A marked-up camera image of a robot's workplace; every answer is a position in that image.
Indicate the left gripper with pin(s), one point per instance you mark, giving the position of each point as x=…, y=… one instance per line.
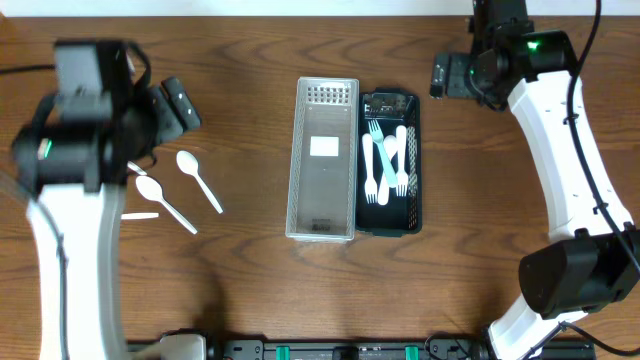
x=176, y=107

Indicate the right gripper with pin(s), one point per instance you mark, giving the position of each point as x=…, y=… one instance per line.
x=453, y=85

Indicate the white plastic spoon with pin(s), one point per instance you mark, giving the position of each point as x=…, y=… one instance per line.
x=135, y=168
x=139, y=216
x=189, y=165
x=151, y=190
x=390, y=145

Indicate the white plastic fork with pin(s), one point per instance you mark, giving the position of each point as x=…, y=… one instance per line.
x=378, y=138
x=402, y=176
x=370, y=185

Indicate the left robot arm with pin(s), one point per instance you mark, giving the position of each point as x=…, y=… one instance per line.
x=73, y=163

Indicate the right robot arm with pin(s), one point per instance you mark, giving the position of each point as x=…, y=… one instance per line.
x=592, y=258

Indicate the black plastic basket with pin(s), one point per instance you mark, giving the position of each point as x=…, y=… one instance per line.
x=391, y=108

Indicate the clear plastic basket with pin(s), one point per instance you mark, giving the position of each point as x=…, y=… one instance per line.
x=322, y=182

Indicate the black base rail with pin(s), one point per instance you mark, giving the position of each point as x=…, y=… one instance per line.
x=350, y=349

